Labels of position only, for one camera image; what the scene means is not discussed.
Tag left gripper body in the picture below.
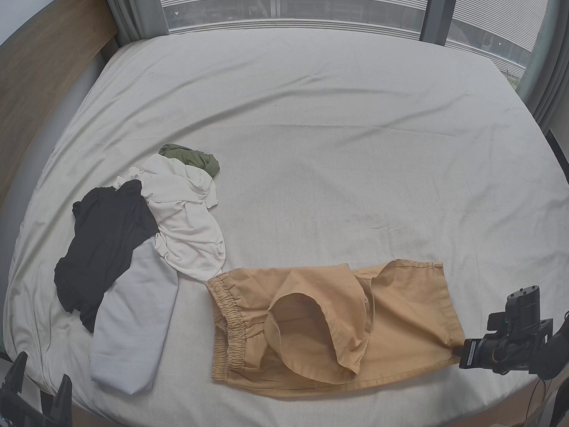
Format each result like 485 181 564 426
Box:
0 383 72 427

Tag tan shorts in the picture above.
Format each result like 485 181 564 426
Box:
205 259 466 393

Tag bed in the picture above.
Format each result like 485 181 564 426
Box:
0 0 569 427

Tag green garment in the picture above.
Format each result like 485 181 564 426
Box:
158 143 220 179

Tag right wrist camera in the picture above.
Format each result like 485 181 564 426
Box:
487 285 542 334

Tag pale grey garment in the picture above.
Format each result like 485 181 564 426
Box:
90 241 180 396

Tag white garment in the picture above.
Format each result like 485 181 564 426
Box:
112 153 228 283

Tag grey-green curtain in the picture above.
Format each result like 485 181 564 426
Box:
97 0 172 49
515 0 569 133

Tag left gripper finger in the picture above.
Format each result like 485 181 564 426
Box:
9 351 28 396
52 374 73 422

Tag window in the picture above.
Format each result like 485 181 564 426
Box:
153 0 552 75

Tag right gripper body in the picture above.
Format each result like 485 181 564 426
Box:
460 321 554 371

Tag black garment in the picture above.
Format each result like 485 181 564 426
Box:
54 179 160 334

